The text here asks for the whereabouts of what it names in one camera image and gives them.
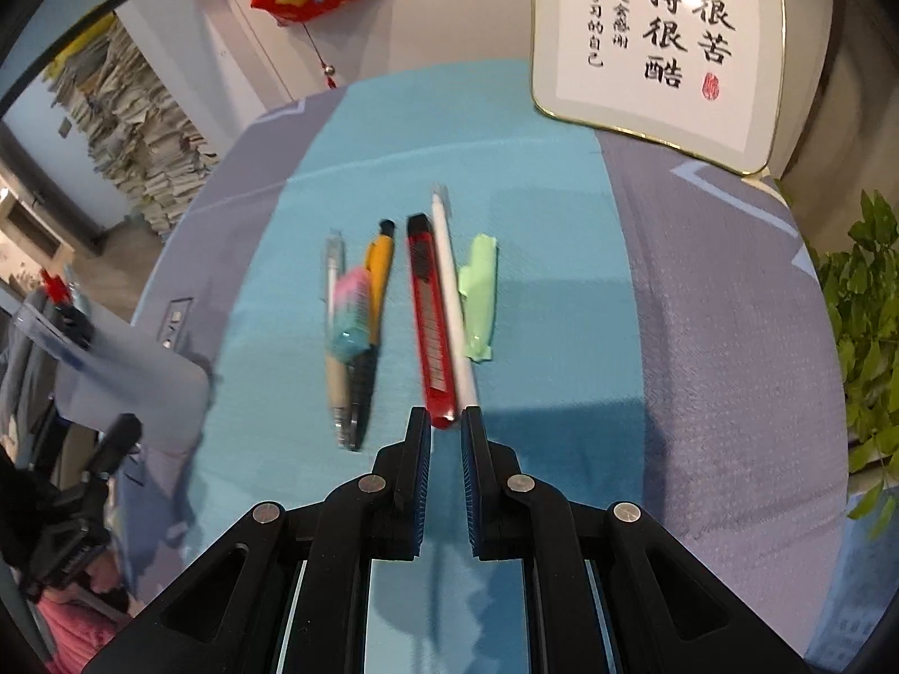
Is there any white pen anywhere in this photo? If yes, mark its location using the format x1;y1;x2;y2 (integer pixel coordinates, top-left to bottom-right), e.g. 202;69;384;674
430;183;487;426

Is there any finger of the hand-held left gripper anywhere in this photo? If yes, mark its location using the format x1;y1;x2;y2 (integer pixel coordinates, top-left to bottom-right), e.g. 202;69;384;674
84;416;142;485

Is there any framed calligraphy sign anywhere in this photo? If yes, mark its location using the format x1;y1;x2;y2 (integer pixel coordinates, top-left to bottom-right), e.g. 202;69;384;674
530;0;786;178

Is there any red utility knife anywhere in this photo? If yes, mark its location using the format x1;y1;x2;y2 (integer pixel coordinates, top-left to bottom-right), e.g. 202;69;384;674
405;213;461;431

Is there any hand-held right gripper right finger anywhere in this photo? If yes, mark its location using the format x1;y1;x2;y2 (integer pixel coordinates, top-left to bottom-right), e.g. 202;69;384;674
460;403;809;674

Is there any clear pen with beige grip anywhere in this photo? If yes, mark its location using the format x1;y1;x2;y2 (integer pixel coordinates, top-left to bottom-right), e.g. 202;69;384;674
323;229;354;449

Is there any light green highlighter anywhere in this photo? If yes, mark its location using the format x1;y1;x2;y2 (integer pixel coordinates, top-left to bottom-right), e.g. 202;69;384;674
456;233;502;365

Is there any frosted plastic cup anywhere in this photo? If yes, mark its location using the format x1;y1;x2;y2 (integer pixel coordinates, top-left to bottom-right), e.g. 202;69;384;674
10;288;213;454

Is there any stack of newspapers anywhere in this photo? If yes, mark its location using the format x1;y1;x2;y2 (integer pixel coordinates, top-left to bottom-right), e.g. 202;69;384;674
42;14;219;240

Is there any pink and teal eraser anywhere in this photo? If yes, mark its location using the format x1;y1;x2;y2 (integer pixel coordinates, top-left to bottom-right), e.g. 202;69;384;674
329;267;375;364

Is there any person's pink clothing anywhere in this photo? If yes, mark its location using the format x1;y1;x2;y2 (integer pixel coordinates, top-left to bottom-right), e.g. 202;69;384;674
38;593;131;674

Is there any green potted plant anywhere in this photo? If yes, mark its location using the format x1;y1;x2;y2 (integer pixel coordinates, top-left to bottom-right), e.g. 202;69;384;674
807;186;899;541

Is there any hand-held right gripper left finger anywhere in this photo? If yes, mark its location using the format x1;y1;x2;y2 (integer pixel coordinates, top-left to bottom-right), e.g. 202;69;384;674
84;406;433;674

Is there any grey sofa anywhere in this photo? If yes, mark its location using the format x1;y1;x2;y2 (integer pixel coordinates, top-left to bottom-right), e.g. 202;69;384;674
0;281;67;468

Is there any orange pen with black grip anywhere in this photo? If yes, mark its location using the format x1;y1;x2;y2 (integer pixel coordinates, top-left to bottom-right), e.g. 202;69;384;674
349;218;396;452

